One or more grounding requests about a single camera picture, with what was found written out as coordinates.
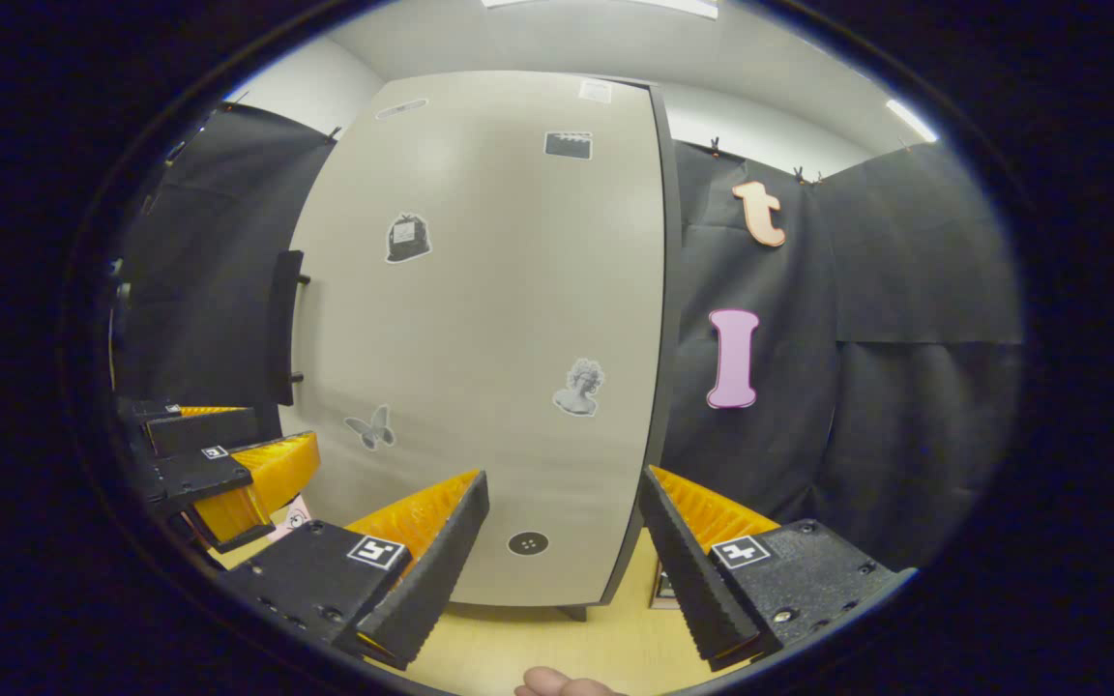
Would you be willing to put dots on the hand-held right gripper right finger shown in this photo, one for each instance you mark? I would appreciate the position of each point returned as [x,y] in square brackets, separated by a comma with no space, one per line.
[688,580]

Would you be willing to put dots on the grey cabinet door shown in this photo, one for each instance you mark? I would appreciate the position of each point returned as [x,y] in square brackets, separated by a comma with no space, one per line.
[499,319]

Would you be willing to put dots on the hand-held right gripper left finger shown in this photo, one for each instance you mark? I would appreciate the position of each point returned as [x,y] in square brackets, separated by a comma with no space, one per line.
[436,590]

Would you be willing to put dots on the pink card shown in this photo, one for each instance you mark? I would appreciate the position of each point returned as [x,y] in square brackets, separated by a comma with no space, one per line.
[294,520]

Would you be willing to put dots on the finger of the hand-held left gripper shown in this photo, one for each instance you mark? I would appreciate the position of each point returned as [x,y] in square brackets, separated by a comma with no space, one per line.
[190,474]
[199,430]

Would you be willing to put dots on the black backdrop cloth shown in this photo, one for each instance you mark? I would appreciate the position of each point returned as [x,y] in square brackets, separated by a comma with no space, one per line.
[905,435]

